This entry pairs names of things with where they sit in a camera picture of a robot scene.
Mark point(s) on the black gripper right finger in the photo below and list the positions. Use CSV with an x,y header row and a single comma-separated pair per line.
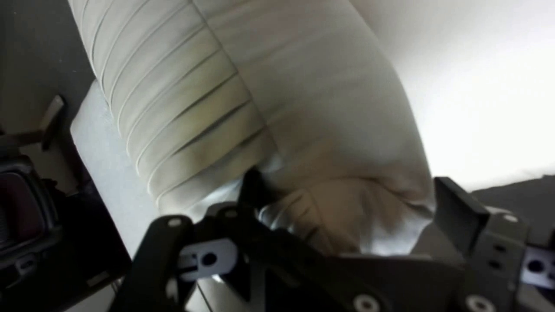
x,y
490,261

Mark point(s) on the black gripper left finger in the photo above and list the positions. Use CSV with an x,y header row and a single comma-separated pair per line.
x,y
230,271

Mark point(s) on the small cream pleated pillow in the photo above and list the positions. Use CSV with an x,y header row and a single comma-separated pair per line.
x,y
260,88

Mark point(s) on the light grey fabric couch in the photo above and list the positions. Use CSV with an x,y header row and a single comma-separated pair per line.
x,y
490,88

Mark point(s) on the black maroon padded object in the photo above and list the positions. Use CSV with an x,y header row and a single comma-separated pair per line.
x,y
34,232

